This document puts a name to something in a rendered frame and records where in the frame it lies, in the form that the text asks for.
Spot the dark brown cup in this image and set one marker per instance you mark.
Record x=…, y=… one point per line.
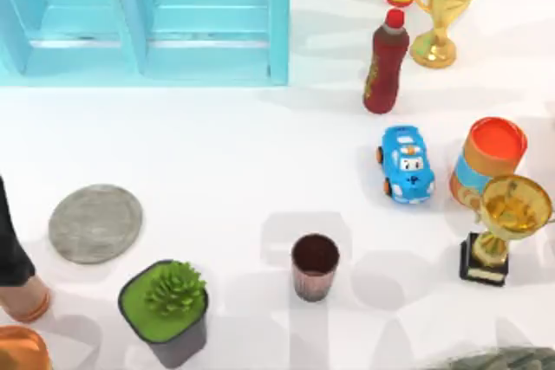
x=314, y=274

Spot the blue toy car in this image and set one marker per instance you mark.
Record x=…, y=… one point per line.
x=405, y=166

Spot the dark red bottle red cap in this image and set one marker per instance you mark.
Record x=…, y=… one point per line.
x=386, y=66

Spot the green plant dark pot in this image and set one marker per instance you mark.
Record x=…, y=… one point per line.
x=167, y=309

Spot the grey round coaster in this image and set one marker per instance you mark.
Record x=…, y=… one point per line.
x=95, y=223

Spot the light blue rack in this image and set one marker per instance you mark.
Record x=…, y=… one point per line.
x=143, y=19

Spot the orange lidded canister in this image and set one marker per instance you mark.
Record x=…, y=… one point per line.
x=481, y=157

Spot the tall gold trophy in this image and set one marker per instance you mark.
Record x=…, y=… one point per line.
x=446, y=6

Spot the gold trophy black base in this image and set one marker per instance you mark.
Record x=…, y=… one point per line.
x=498, y=227

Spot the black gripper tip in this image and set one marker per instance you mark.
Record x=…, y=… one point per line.
x=11, y=253

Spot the copper bottle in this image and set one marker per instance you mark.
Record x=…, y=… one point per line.
x=28, y=298

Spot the grey-green textured object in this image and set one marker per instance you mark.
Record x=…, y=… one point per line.
x=503, y=359

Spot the orange rounded object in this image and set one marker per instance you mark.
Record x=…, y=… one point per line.
x=21, y=348

